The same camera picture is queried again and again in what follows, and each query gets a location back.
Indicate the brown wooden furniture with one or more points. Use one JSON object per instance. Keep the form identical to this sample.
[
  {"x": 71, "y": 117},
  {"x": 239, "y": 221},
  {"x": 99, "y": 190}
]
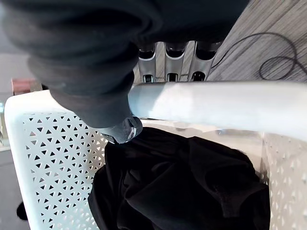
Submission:
[{"x": 22, "y": 85}]

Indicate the black garment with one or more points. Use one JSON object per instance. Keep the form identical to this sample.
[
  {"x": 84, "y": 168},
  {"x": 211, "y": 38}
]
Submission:
[{"x": 177, "y": 182}]

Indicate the white perforated laundry basket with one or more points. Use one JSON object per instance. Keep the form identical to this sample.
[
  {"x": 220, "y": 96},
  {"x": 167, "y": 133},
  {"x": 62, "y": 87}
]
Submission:
[{"x": 55, "y": 153}]

